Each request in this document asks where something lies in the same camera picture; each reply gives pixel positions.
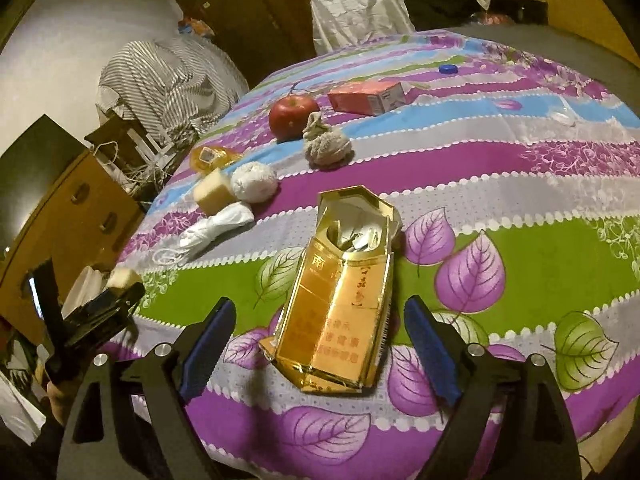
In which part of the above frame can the white plastic bucket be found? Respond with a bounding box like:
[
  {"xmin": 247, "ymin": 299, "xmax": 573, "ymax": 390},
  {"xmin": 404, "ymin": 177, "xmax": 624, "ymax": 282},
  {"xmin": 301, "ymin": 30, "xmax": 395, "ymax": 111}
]
[{"xmin": 62, "ymin": 265, "xmax": 113, "ymax": 311}]

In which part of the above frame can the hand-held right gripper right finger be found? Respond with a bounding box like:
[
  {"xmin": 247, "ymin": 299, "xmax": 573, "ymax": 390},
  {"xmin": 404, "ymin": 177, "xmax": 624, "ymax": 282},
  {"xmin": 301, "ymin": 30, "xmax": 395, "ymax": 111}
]
[{"xmin": 402, "ymin": 295, "xmax": 583, "ymax": 480}]

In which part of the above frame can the wooden headboard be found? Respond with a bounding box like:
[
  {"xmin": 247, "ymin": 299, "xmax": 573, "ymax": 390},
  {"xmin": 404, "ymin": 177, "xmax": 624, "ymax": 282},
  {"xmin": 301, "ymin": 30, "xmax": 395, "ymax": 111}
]
[{"xmin": 537, "ymin": 0, "xmax": 640, "ymax": 68}]

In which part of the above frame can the orange and blue bag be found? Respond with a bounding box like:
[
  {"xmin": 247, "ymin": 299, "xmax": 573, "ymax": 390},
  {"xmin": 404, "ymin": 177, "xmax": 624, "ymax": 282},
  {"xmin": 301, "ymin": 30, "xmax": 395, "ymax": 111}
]
[{"xmin": 177, "ymin": 16, "xmax": 216, "ymax": 38}]

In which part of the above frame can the red cardboard box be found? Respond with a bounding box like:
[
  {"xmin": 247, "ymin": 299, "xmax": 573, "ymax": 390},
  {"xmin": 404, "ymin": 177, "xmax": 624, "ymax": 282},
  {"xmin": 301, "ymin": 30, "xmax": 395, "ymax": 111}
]
[{"xmin": 327, "ymin": 81, "xmax": 405, "ymax": 116}]

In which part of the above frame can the knotted grey cloth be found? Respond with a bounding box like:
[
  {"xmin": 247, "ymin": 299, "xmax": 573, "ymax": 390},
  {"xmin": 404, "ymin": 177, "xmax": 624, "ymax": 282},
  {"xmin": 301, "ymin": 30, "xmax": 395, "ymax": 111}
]
[{"xmin": 302, "ymin": 111, "xmax": 352, "ymax": 166}]

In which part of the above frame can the dark wooden door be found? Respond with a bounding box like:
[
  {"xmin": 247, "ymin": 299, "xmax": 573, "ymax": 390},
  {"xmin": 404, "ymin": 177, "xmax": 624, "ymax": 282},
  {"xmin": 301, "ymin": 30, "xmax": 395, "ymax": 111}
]
[{"xmin": 169, "ymin": 0, "xmax": 281, "ymax": 86}]

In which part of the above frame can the white plastic-covered chair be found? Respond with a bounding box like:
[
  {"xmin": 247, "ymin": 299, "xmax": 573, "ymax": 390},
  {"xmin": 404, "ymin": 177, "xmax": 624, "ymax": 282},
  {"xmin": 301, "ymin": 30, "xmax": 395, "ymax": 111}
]
[{"xmin": 310, "ymin": 0, "xmax": 416, "ymax": 56}]

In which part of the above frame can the gold cigarette box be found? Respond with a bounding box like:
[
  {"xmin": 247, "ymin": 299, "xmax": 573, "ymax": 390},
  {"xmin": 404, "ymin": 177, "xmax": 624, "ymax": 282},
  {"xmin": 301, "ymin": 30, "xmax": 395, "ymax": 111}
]
[{"xmin": 257, "ymin": 186, "xmax": 403, "ymax": 395}]

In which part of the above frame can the striped floral bedspread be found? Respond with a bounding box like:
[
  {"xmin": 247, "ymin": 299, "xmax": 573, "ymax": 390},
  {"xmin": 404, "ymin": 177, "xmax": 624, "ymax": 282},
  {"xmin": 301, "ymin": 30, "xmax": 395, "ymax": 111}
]
[{"xmin": 97, "ymin": 27, "xmax": 640, "ymax": 480}]

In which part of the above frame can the white crumpled paper ball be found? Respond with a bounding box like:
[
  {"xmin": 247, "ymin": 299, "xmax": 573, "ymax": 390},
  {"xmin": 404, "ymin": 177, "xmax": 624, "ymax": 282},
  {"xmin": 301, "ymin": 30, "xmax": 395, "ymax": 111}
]
[{"xmin": 230, "ymin": 161, "xmax": 279, "ymax": 204}]

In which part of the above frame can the yellow sponge cube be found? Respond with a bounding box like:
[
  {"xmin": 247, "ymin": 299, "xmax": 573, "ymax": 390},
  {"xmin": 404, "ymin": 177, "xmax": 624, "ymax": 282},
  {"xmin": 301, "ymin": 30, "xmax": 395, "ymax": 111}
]
[
  {"xmin": 106, "ymin": 267, "xmax": 143, "ymax": 292},
  {"xmin": 192, "ymin": 167, "xmax": 236, "ymax": 216}
]

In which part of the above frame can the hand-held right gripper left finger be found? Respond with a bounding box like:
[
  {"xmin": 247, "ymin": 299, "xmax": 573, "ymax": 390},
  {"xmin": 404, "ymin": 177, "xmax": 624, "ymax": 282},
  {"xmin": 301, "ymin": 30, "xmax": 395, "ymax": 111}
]
[{"xmin": 57, "ymin": 297, "xmax": 238, "ymax": 480}]

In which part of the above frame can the wooden dresser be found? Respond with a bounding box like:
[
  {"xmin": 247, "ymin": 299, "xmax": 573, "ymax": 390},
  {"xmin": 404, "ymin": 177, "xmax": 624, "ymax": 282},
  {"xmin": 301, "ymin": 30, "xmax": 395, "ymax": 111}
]
[{"xmin": 0, "ymin": 150, "xmax": 146, "ymax": 346}]

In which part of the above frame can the grey mattress sheet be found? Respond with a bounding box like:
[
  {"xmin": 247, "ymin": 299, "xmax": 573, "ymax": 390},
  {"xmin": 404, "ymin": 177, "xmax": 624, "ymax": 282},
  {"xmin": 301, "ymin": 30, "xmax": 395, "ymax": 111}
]
[{"xmin": 450, "ymin": 22, "xmax": 640, "ymax": 106}]

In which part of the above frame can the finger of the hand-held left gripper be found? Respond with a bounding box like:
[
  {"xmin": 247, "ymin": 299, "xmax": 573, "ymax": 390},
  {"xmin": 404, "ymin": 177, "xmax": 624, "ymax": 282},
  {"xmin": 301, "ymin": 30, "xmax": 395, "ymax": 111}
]
[{"xmin": 62, "ymin": 282, "xmax": 147, "ymax": 356}]

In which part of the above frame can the grey striped cloth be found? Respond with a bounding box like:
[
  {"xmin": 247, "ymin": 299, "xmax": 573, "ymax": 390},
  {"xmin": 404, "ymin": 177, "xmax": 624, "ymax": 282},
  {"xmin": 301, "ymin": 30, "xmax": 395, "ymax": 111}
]
[{"xmin": 95, "ymin": 35, "xmax": 251, "ymax": 146}]

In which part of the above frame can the red apple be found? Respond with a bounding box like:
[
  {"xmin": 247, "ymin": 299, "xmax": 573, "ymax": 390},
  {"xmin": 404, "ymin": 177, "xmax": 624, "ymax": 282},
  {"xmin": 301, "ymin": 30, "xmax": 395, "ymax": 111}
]
[{"xmin": 268, "ymin": 94, "xmax": 321, "ymax": 142}]

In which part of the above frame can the bundle of white cables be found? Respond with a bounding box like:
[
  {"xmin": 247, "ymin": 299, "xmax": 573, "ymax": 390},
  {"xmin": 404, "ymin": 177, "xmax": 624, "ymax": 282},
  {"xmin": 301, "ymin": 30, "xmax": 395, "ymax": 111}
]
[{"xmin": 100, "ymin": 140, "xmax": 176, "ymax": 196}]

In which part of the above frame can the orange plastic wrapper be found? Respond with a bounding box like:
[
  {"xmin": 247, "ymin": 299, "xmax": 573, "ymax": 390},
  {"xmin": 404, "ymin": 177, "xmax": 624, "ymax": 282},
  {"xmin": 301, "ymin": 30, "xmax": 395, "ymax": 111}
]
[{"xmin": 189, "ymin": 145, "xmax": 243, "ymax": 173}]

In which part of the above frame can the black monitor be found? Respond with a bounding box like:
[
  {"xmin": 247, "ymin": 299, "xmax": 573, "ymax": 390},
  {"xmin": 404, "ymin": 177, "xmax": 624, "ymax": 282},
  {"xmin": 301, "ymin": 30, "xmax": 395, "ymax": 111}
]
[{"xmin": 0, "ymin": 114, "xmax": 91, "ymax": 261}]

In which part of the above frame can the red plastic bag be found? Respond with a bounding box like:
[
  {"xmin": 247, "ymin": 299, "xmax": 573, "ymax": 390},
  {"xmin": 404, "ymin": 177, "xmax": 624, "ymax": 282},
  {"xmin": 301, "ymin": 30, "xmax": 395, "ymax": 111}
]
[{"xmin": 472, "ymin": 10, "xmax": 511, "ymax": 28}]

